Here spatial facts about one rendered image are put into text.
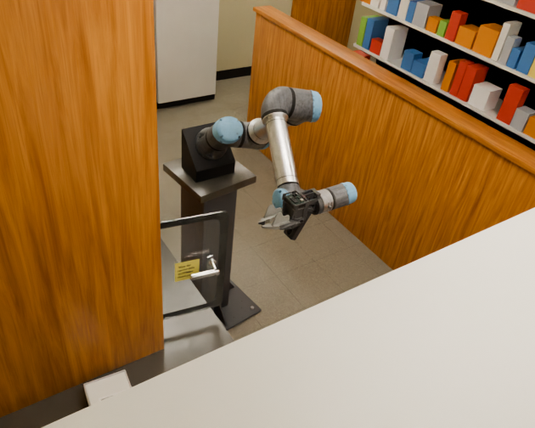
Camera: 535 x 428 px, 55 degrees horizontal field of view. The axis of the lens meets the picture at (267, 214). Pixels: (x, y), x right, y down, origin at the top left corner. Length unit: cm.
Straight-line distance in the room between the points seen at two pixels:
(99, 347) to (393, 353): 124
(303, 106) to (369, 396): 159
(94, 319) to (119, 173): 45
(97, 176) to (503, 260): 89
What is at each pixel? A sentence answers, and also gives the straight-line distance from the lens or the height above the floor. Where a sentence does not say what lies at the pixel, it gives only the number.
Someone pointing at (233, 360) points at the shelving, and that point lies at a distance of 40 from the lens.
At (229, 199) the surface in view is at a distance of 253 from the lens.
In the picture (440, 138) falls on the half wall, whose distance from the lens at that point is 301.
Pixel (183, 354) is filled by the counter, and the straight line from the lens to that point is 170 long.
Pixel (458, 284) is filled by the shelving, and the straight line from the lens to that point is 51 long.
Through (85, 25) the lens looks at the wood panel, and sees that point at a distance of 106.
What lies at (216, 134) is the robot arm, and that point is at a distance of 223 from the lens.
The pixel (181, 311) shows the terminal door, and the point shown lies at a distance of 172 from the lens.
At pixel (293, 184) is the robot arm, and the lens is 173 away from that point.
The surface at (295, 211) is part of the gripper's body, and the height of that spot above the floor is 136.
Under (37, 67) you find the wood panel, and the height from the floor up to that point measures 190.
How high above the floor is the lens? 230
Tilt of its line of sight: 37 degrees down
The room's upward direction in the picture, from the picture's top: 7 degrees clockwise
